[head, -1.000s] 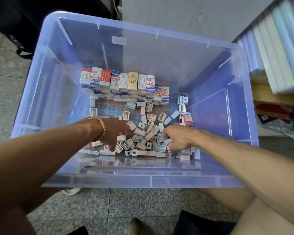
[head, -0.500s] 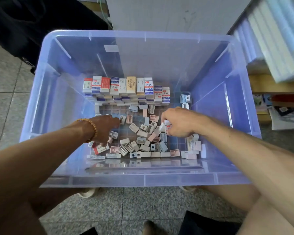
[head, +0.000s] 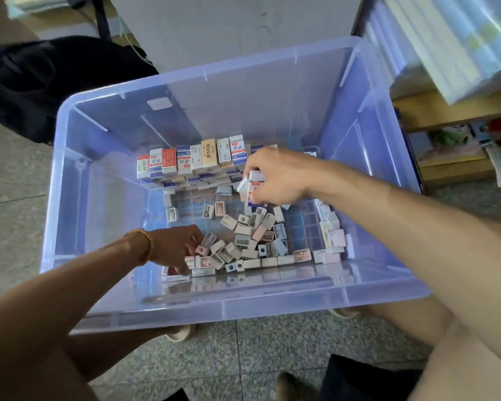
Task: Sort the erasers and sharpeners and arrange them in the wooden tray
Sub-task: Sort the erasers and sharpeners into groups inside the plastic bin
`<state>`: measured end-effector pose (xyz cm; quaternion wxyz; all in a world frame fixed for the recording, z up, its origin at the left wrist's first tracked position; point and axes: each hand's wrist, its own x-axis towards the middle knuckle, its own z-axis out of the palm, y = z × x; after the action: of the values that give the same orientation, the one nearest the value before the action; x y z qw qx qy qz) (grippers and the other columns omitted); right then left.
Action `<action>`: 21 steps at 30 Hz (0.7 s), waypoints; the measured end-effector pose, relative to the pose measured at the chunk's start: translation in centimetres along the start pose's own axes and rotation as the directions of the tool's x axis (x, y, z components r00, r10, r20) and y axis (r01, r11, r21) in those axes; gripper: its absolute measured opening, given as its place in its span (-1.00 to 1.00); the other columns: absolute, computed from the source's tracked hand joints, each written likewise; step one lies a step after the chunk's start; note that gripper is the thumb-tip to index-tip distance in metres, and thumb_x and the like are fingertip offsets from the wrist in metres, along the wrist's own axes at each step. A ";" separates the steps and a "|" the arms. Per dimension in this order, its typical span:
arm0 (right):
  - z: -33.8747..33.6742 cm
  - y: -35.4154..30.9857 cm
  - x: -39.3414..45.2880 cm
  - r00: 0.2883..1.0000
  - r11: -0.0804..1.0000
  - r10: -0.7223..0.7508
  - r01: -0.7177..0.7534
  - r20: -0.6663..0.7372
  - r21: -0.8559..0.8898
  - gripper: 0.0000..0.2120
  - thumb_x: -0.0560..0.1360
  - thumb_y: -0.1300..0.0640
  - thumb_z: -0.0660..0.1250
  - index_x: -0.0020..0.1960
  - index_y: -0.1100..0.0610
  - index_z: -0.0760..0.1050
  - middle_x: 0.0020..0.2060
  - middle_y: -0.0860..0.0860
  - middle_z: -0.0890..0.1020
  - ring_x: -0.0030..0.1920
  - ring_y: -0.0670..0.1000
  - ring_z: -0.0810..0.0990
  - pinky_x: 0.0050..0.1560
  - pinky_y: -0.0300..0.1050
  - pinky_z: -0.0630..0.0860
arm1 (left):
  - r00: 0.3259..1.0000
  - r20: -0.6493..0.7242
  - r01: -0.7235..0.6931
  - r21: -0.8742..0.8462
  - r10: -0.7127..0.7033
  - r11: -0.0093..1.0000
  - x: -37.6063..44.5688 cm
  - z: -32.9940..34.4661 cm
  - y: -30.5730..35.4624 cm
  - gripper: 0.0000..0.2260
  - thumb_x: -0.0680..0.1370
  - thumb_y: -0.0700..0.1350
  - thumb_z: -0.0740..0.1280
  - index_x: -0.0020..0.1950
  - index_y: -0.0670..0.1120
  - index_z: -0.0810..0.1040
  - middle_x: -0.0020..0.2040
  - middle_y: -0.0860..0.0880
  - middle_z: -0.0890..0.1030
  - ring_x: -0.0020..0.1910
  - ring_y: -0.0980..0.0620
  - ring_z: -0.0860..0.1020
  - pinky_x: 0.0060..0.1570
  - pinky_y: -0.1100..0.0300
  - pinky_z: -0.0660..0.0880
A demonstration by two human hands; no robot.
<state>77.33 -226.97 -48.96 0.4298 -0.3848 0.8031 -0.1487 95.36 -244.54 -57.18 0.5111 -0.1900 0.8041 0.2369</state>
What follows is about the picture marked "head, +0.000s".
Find person's left forearm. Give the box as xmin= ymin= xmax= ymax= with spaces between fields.
xmin=0 ymin=233 xmax=150 ymax=401

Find person's right leg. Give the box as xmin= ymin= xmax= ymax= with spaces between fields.
xmin=363 ymin=292 xmax=501 ymax=401

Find person's right hand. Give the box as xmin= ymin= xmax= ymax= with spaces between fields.
xmin=242 ymin=146 xmax=331 ymax=207

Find black backpack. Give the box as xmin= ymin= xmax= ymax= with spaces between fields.
xmin=0 ymin=36 xmax=160 ymax=145

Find clear plastic storage bin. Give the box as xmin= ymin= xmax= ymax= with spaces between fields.
xmin=39 ymin=37 xmax=433 ymax=335

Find person's left cream clog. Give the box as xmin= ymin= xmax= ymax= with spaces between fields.
xmin=274 ymin=371 xmax=306 ymax=401

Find black shorts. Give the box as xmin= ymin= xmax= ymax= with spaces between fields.
xmin=320 ymin=353 xmax=427 ymax=401

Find person's left hand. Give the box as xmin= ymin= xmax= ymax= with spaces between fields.
xmin=142 ymin=224 xmax=205 ymax=276

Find stack of paper sheets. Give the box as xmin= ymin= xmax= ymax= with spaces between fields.
xmin=4 ymin=0 xmax=76 ymax=20

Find small white eraser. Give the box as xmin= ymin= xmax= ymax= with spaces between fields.
xmin=236 ymin=169 xmax=268 ymax=204

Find person's right forearm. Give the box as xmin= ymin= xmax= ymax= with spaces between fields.
xmin=313 ymin=161 xmax=501 ymax=368

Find pile of boxed erasers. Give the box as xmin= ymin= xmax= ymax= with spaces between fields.
xmin=163 ymin=175 xmax=352 ymax=281

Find cardboard box with papers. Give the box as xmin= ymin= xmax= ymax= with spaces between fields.
xmin=12 ymin=0 xmax=143 ymax=48

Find person's leg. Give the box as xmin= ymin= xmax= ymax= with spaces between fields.
xmin=25 ymin=325 xmax=185 ymax=401
xmin=363 ymin=292 xmax=501 ymax=401

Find person's left leg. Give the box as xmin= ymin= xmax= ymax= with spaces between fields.
xmin=25 ymin=325 xmax=185 ymax=401

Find row of erasers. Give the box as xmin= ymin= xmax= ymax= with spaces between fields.
xmin=135 ymin=134 xmax=281 ymax=190

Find white cabinet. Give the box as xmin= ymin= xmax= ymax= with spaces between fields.
xmin=109 ymin=0 xmax=377 ymax=74

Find person's right cream clog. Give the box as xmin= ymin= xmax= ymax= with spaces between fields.
xmin=330 ymin=308 xmax=362 ymax=321

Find beaded wooden bracelet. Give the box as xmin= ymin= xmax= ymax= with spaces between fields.
xmin=132 ymin=228 xmax=155 ymax=266

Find person's cream clog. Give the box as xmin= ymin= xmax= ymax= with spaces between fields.
xmin=330 ymin=308 xmax=362 ymax=321
xmin=274 ymin=371 xmax=306 ymax=401

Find stack of white blue books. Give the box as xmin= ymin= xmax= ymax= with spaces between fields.
xmin=363 ymin=0 xmax=501 ymax=105

